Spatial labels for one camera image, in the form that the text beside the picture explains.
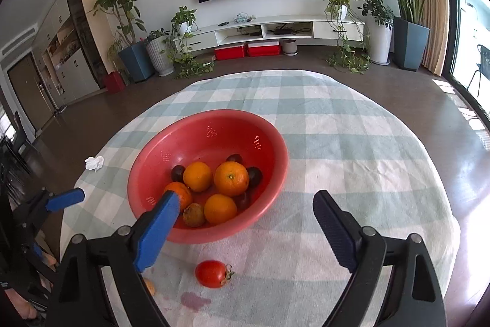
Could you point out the leafy tree in blue pot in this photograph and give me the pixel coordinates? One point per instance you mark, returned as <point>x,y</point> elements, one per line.
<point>136,60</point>

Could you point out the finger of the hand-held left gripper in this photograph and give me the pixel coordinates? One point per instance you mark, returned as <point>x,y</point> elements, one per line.
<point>65,200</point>
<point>37,251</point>

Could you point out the black outdoor chair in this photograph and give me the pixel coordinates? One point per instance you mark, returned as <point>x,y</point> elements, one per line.
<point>480,68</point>

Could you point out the beige wall cabinet unit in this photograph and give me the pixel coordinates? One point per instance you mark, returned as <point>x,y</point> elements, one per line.
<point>72,70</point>

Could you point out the beige curtain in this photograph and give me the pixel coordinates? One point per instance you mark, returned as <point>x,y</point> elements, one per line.
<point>430,5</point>

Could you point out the crumpled white tissue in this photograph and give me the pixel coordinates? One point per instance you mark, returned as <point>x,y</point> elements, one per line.
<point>94,163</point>

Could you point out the orange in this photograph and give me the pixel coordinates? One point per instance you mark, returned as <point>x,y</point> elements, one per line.
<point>184,193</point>
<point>197,176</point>
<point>231,178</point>
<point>220,209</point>

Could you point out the dark dining chair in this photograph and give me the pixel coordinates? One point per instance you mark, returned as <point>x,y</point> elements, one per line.
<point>19,143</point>

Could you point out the grey flower pot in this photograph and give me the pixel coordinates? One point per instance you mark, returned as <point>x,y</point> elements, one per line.
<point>289,47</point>

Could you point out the brown door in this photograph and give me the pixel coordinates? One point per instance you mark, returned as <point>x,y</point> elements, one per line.
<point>28,93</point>

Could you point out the red tomato with stem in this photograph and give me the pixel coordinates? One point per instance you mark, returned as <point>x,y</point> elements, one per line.
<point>210,273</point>

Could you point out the ceiling air vent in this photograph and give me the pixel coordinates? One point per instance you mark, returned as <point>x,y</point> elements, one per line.
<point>17,43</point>

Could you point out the person's left hand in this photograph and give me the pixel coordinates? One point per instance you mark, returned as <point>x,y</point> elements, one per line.
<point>19,304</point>

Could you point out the small tan round fruit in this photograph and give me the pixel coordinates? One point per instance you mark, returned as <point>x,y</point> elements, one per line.
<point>150,287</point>

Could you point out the trailing vine in white pot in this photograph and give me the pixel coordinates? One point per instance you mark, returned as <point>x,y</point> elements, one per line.
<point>184,26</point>
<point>338,7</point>

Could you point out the plant in tall white pot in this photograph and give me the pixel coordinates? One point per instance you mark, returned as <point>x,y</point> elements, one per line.
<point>379,41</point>

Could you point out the broad-leaf plant in blue pot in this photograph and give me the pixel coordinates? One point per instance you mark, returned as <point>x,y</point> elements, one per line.
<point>409,43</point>

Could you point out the glass sliding door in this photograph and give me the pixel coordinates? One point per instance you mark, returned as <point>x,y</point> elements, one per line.
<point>469,5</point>

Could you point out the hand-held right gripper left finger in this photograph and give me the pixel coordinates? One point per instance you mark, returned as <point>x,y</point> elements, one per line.
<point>157,231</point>

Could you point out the white television cabinet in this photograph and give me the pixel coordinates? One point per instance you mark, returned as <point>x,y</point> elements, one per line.
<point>203,39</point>

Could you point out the red plastic colander bowl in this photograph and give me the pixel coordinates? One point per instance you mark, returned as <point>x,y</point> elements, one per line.
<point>183,143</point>

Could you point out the red storage box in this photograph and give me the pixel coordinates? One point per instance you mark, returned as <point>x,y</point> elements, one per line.
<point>264,49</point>
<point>229,52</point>

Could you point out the black router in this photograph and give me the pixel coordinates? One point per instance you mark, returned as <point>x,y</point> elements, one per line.
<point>284,31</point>

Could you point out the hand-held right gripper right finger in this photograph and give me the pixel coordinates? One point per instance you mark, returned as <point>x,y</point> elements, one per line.
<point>335,231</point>

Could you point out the brown speckled fruit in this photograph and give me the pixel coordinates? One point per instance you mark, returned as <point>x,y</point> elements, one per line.
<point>193,215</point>

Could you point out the red floor bin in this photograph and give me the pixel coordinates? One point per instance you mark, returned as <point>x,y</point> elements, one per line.
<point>114,82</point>

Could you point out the plant in ribbed white pot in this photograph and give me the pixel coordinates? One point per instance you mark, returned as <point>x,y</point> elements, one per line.
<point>159,55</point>

